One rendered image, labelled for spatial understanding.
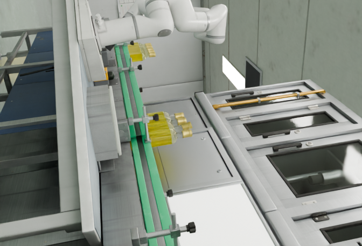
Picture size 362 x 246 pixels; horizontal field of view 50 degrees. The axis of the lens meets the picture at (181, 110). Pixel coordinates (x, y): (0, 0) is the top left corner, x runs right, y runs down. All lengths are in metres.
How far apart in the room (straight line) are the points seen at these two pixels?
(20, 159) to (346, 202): 1.36
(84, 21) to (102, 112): 0.35
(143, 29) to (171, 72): 6.50
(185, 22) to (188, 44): 6.31
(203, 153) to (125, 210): 0.67
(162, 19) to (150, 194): 0.67
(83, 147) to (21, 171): 0.83
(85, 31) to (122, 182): 0.55
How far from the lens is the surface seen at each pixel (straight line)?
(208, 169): 1.73
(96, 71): 1.56
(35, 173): 1.94
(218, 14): 1.68
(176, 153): 1.85
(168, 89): 8.16
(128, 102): 1.77
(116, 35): 1.54
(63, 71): 1.42
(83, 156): 1.17
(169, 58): 7.92
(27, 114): 1.83
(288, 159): 1.90
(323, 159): 1.94
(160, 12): 1.57
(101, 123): 1.35
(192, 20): 1.61
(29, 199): 1.79
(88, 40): 1.43
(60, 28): 1.56
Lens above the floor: 0.86
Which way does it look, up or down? 9 degrees up
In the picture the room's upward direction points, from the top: 82 degrees clockwise
